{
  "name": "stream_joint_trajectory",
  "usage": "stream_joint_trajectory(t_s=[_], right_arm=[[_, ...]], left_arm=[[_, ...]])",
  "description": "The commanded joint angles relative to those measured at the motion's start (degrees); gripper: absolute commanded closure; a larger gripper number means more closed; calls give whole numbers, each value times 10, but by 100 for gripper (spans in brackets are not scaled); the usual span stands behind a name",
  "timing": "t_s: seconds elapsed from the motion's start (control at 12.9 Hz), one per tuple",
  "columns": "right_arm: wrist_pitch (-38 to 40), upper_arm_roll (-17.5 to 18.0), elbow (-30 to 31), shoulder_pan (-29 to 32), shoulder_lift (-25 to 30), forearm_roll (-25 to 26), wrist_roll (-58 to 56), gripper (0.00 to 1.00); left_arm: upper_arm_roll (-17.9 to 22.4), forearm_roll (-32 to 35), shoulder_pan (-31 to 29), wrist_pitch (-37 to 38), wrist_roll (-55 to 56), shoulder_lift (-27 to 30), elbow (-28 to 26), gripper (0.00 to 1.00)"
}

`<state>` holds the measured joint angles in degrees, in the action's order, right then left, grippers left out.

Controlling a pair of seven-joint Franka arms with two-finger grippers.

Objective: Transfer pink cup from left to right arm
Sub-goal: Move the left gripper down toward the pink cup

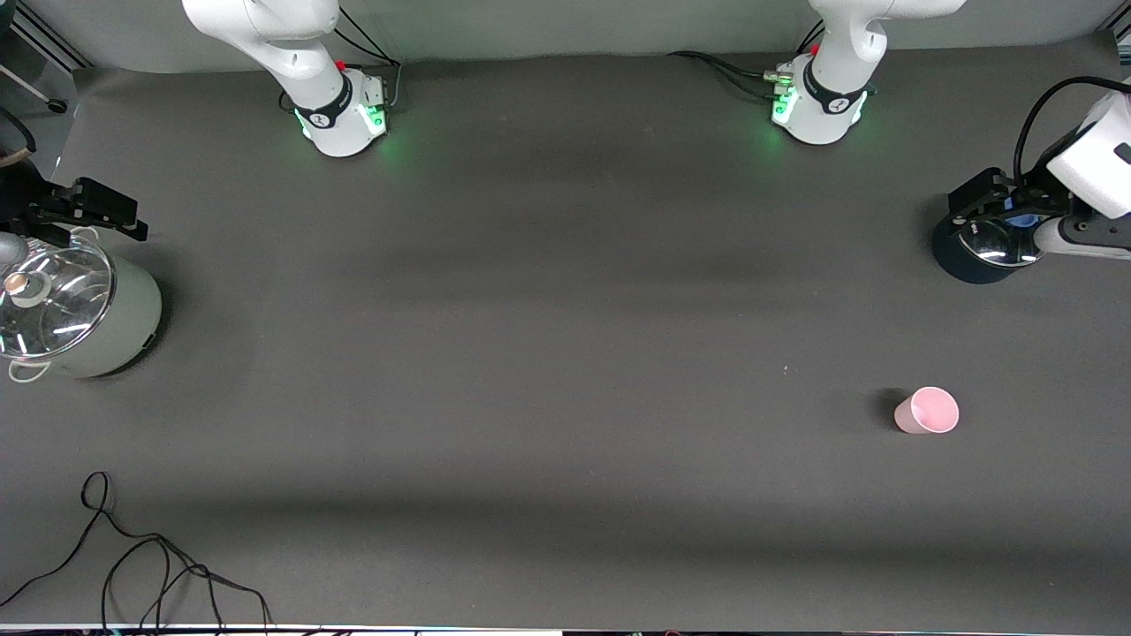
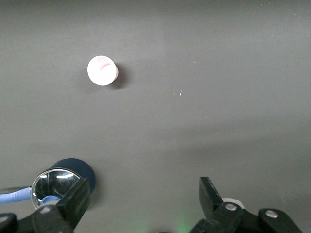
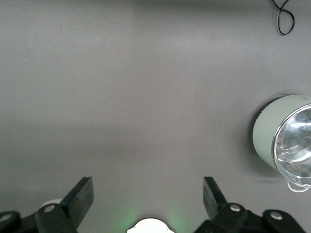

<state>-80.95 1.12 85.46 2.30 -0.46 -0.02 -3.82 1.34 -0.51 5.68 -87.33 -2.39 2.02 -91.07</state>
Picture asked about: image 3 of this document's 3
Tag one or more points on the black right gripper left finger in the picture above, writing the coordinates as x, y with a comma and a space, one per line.
75, 204

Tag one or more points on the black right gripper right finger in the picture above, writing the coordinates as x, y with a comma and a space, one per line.
216, 206

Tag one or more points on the pale green cooking pot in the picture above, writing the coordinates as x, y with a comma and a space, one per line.
264, 131

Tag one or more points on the glass pot lid metal rim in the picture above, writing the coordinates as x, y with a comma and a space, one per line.
294, 145

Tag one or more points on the dark grey table mat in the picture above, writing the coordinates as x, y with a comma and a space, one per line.
121, 97

